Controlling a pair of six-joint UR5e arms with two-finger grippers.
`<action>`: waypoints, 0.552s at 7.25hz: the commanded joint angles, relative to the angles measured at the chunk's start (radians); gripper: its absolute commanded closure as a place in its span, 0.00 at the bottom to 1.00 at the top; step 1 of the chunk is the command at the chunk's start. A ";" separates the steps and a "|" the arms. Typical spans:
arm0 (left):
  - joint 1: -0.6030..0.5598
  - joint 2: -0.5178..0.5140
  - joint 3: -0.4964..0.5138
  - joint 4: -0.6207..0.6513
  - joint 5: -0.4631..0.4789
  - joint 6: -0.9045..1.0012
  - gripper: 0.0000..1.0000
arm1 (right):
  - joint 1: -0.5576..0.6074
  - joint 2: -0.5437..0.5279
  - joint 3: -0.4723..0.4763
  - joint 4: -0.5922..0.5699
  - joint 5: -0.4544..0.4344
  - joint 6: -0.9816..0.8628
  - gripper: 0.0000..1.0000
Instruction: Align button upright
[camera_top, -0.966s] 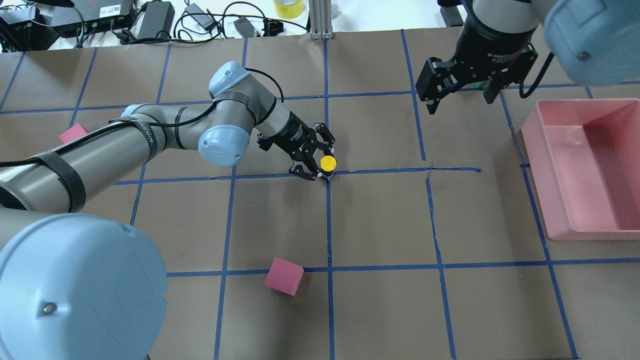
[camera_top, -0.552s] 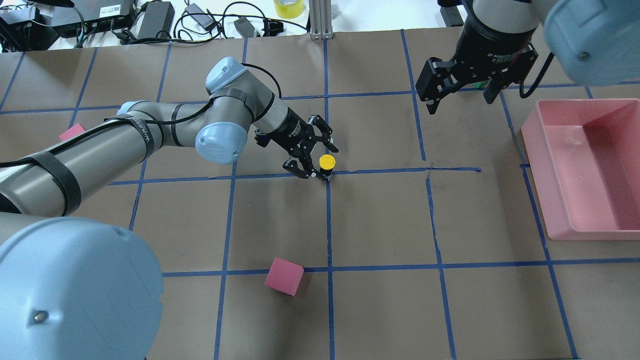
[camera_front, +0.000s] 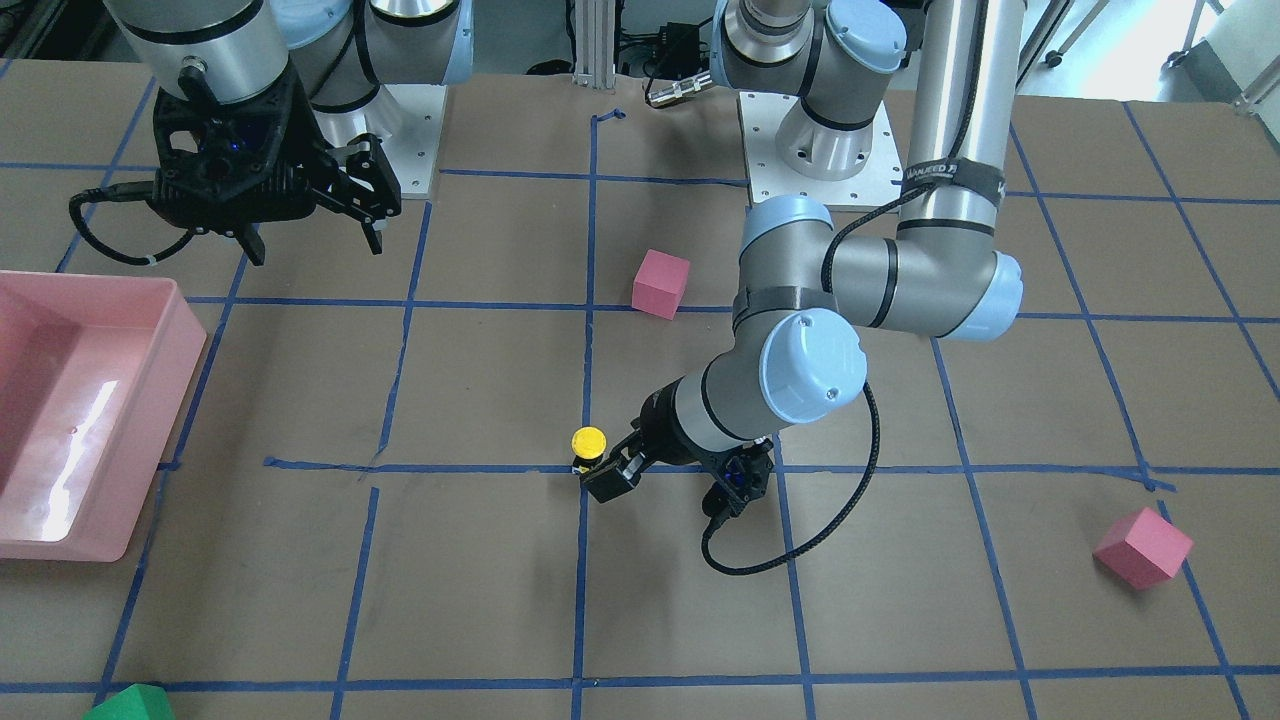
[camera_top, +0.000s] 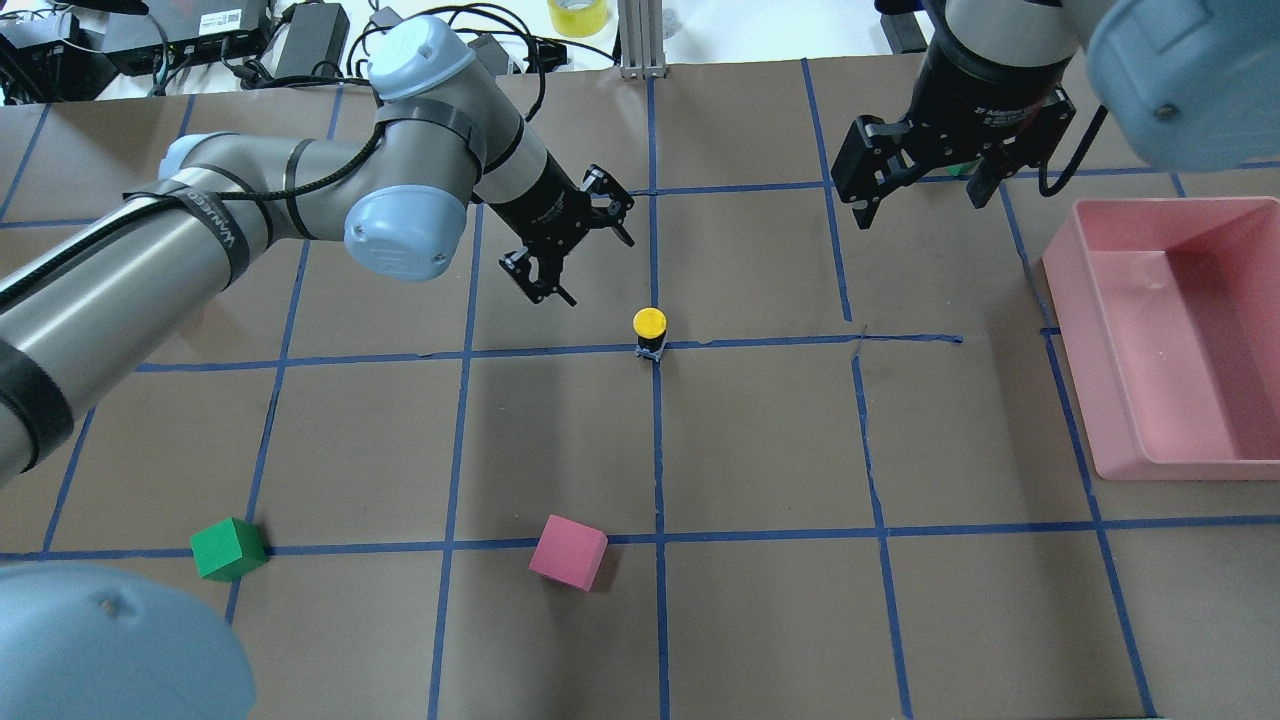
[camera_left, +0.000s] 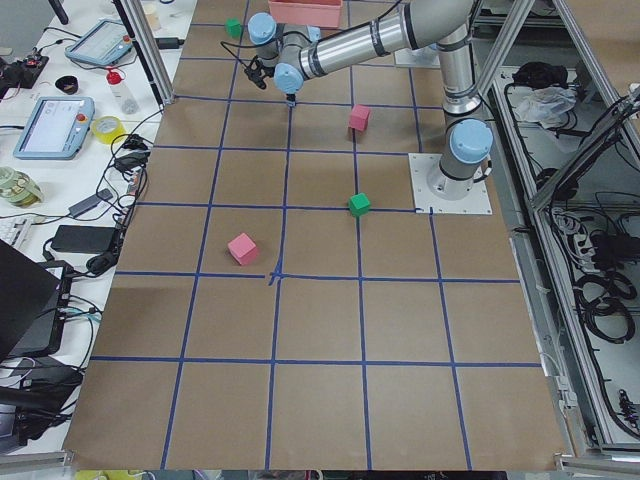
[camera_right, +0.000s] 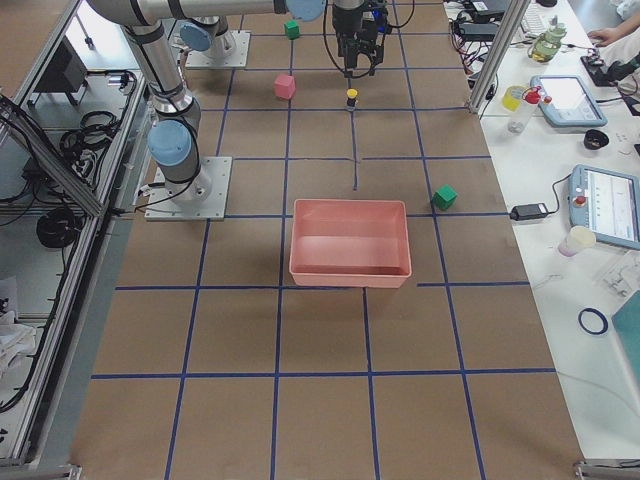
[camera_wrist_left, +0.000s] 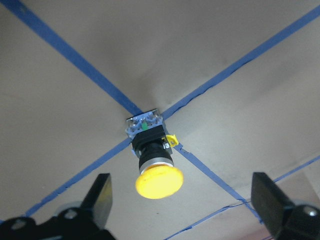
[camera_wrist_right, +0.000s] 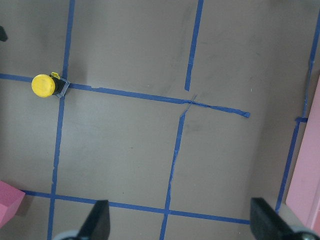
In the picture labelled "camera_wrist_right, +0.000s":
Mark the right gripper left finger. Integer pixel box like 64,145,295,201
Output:
54,199,111,240

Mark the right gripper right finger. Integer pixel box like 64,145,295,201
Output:
249,197,320,240

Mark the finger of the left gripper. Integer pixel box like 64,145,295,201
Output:
0,26,8,42

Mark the yellow push button switch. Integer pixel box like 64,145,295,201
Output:
31,72,71,99

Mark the pink plastic tray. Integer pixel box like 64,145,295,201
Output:
286,84,320,234

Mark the pink cube centre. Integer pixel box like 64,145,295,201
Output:
0,181,25,228

